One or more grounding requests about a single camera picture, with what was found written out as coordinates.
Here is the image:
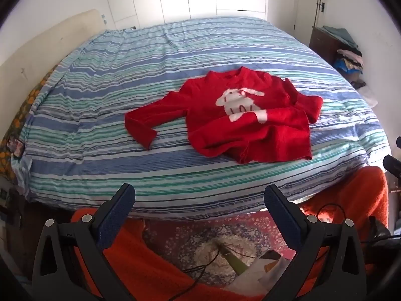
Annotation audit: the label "thin black cable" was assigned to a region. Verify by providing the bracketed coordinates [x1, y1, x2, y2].
[313, 204, 392, 245]

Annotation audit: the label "pile of mixed clothes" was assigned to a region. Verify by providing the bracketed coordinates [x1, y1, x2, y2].
[332, 47, 365, 76]

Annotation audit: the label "white papers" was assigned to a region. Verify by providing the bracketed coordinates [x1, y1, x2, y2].
[226, 251, 295, 292]

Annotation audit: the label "orange floral bed sheet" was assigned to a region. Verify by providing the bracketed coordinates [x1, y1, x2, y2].
[0, 66, 58, 176]

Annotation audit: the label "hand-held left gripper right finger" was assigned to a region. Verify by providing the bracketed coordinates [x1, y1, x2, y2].
[264, 184, 367, 301]

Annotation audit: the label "teal folded cloth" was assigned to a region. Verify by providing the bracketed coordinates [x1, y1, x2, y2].
[323, 25, 359, 49]

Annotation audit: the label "dark brown nightstand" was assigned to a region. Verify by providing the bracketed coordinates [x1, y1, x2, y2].
[309, 26, 340, 66]

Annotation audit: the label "dark cloth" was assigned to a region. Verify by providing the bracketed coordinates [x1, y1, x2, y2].
[370, 216, 395, 258]

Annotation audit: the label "striped blue green bed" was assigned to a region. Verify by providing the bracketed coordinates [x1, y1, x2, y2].
[11, 16, 392, 221]

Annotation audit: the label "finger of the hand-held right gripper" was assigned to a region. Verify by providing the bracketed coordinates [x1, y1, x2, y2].
[383, 155, 401, 178]

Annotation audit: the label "beige headboard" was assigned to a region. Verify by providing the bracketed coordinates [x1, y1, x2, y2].
[0, 9, 105, 138]

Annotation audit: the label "yellow green stick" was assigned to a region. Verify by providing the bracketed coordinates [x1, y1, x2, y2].
[216, 243, 251, 275]

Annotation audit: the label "white door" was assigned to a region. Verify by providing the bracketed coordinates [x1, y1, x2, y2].
[293, 0, 329, 35]

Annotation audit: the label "white bag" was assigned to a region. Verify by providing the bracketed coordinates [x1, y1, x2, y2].
[357, 86, 379, 107]

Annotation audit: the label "orange fleece cloth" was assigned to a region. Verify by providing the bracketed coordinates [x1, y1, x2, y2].
[70, 166, 390, 301]

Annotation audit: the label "dark bedside shelf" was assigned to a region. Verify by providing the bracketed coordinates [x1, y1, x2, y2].
[0, 176, 35, 279]

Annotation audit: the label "red sweater with white animal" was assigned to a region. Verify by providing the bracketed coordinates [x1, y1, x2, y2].
[124, 66, 323, 164]

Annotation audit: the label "red patterned rug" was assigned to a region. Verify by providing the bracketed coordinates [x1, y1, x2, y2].
[142, 211, 301, 289]

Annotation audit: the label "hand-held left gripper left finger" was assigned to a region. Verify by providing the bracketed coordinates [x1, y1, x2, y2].
[31, 183, 136, 301]

